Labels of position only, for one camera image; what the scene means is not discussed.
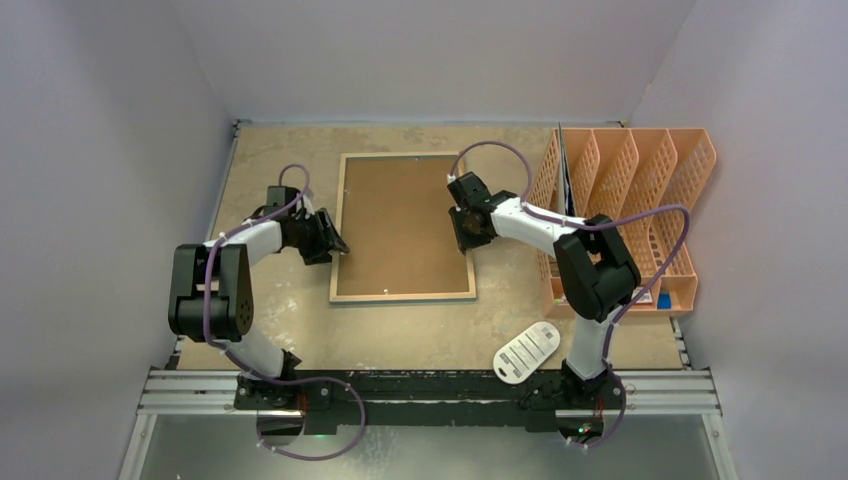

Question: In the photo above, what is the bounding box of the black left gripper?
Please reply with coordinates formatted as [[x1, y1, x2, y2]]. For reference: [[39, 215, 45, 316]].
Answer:
[[289, 209, 348, 265]]

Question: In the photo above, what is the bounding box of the white labelled remote tag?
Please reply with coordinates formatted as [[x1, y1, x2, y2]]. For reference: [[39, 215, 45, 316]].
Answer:
[[492, 321, 561, 385]]

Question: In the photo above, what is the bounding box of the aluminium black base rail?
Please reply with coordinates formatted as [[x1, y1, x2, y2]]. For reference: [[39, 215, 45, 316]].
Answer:
[[137, 370, 720, 442]]

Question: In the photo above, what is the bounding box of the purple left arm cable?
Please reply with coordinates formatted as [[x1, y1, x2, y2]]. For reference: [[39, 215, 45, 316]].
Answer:
[[202, 163, 367, 461]]

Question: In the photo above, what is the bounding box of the orange plastic file organizer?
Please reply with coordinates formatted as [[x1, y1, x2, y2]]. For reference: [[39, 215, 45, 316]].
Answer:
[[529, 128, 716, 317]]

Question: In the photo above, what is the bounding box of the small blue block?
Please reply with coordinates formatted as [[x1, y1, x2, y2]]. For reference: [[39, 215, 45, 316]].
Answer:
[[656, 291, 673, 310]]

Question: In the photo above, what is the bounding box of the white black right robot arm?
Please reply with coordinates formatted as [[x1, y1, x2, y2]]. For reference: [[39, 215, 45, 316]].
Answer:
[[447, 172, 641, 407]]

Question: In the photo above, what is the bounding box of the blue wooden picture frame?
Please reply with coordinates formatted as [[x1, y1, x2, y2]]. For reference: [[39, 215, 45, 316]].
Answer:
[[329, 152, 478, 305]]

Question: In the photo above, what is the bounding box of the brown cardboard backing board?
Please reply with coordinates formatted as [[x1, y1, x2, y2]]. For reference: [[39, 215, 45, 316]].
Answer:
[[336, 156, 473, 297]]

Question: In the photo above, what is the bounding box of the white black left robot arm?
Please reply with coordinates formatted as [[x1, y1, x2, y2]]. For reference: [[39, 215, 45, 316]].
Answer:
[[168, 186, 350, 409]]

